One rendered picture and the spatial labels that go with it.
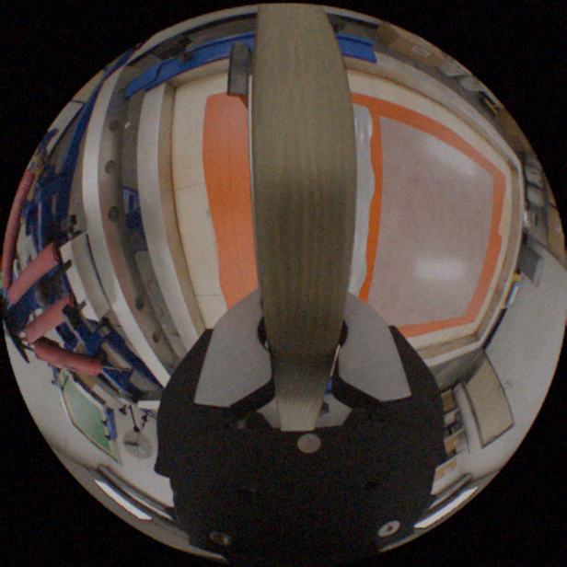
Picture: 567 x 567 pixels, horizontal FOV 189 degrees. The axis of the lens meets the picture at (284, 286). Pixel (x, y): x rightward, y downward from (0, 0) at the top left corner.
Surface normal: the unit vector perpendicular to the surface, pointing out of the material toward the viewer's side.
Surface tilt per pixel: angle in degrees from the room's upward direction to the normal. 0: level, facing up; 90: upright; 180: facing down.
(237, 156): 0
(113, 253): 90
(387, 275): 0
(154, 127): 0
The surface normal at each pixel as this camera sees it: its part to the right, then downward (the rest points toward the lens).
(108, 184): 1.00, -0.01
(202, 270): -0.03, 0.51
